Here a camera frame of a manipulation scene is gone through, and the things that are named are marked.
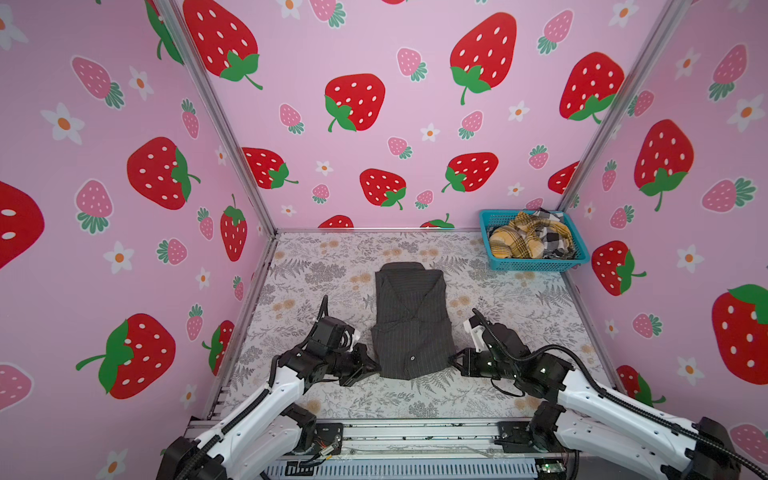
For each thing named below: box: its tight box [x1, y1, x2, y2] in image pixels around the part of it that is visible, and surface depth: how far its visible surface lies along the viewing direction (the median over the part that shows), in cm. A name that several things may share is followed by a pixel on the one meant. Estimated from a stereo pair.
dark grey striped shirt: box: [371, 262, 456, 380], surface depth 95 cm
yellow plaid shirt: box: [489, 211, 574, 259], surface depth 107 cm
